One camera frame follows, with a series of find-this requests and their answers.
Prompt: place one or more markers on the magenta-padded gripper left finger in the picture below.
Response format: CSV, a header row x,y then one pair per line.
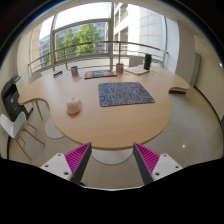
x,y
78,158

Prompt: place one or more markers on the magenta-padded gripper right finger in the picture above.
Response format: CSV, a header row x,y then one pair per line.
x,y
148,159

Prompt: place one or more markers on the white computer mouse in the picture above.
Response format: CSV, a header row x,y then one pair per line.
x,y
74,106

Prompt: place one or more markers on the dark blue patterned mouse pad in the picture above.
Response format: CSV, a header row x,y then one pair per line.
x,y
125,94

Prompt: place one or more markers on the white round table base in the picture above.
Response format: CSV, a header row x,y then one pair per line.
x,y
111,156
53,130

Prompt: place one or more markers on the white chair with wooden legs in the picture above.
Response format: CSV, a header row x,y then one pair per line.
x,y
13,125

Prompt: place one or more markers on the small dark blue box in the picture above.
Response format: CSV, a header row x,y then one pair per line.
x,y
58,74

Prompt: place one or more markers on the red and blue magazine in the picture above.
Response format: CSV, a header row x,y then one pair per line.
x,y
100,74

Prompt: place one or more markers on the black printer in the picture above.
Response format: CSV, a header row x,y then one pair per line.
x,y
13,100

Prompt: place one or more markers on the white open book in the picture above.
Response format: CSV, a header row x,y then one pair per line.
x,y
136,70

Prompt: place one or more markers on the black upright speaker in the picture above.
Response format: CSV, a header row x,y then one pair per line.
x,y
147,61

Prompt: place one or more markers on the grey-green door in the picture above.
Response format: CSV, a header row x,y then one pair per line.
x,y
196,71

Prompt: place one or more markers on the metal balcony railing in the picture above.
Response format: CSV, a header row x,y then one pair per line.
x,y
100,42

